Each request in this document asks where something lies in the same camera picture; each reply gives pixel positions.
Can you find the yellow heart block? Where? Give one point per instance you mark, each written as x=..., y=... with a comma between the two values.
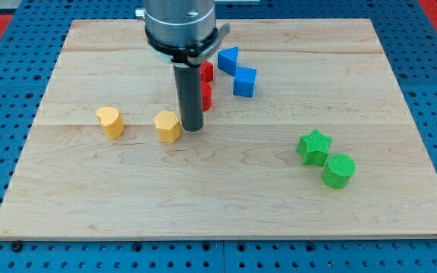
x=111, y=121

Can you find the green circle block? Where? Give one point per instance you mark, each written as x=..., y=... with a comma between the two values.
x=338, y=171

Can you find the wooden board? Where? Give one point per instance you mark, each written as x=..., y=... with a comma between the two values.
x=239, y=177

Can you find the yellow hexagon block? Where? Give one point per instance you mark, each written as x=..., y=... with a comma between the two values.
x=167, y=126

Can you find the blue cube block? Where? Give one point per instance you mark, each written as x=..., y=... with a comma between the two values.
x=244, y=82

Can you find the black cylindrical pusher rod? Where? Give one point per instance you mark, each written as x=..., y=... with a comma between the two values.
x=188, y=85

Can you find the red star block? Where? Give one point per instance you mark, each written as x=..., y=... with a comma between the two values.
x=207, y=71

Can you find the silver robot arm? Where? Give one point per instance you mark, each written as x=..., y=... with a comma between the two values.
x=184, y=34

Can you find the red circle block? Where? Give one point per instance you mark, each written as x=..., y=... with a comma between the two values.
x=206, y=95

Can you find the blue triangle block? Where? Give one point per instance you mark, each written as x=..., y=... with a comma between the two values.
x=227, y=60

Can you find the green star block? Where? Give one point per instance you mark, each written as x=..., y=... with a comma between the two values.
x=314, y=148

